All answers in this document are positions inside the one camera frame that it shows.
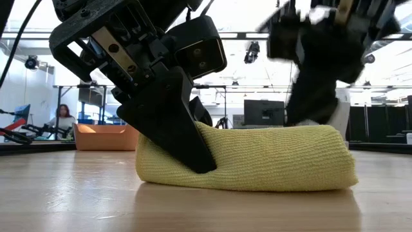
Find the person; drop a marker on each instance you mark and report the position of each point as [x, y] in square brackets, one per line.
[64, 120]

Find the black computer monitor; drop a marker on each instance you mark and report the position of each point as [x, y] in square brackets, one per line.
[264, 112]

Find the white hexagonal plant pot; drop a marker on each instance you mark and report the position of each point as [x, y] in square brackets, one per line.
[341, 116]

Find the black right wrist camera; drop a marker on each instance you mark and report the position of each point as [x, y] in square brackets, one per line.
[284, 37]

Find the black background robot arm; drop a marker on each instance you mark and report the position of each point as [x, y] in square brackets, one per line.
[45, 129]

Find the orange plastic basket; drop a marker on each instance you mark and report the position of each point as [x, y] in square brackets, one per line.
[103, 138]

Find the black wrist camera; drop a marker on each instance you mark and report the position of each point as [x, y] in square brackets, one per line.
[199, 48]
[284, 37]

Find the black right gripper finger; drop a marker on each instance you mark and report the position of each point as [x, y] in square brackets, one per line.
[312, 100]

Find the yellow microfiber towel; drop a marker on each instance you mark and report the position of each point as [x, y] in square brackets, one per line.
[273, 158]

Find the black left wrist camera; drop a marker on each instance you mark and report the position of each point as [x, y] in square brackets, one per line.
[199, 48]

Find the black ceiling-mounted camera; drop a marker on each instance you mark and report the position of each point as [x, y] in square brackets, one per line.
[369, 59]
[252, 53]
[31, 62]

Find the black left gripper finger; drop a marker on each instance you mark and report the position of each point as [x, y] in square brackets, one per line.
[200, 111]
[170, 129]

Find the black partition panels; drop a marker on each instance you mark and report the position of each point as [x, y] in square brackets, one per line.
[380, 124]

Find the tilted blue monitor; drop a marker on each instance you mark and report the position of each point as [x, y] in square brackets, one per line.
[22, 112]

